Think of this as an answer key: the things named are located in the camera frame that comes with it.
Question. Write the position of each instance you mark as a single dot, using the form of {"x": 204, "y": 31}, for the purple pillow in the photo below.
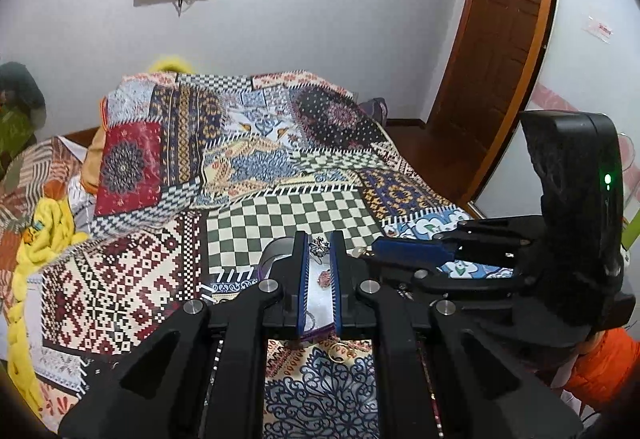
{"x": 374, "y": 109}

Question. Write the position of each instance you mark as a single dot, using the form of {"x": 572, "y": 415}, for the green plastic item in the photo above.
{"x": 631, "y": 231}

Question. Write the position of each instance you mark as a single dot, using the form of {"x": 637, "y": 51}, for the small red earring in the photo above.
{"x": 324, "y": 277}

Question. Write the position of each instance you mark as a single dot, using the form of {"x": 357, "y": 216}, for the yellow fluffy pillow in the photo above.
{"x": 170, "y": 65}

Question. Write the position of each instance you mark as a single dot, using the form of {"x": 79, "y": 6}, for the person's right forearm orange sleeve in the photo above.
{"x": 607, "y": 366}

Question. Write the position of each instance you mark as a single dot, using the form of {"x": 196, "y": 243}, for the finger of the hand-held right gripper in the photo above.
{"x": 410, "y": 251}
{"x": 450, "y": 280}

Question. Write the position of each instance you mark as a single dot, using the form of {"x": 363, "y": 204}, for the orange pillow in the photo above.
{"x": 92, "y": 159}

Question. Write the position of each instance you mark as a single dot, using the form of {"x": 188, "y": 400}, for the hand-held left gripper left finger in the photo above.
{"x": 302, "y": 284}

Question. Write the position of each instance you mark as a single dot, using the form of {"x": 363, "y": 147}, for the yellow fleece blanket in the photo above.
{"x": 50, "y": 229}

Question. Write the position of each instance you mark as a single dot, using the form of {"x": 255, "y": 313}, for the patchwork printed blanket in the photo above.
{"x": 290, "y": 219}

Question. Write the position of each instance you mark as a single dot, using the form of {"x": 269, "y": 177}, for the brown wooden door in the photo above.
{"x": 492, "y": 69}

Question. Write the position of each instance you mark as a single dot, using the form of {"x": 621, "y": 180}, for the wooden door frame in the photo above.
{"x": 542, "y": 59}

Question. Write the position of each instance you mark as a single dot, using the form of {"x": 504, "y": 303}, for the silver ornate brooch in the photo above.
{"x": 318, "y": 248}

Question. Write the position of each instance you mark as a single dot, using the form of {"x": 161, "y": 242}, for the white wall sticker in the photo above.
{"x": 600, "y": 29}

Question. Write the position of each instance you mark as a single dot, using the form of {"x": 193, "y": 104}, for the green cloth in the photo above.
{"x": 15, "y": 134}

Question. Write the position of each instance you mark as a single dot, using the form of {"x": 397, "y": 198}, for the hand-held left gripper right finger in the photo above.
{"x": 335, "y": 284}

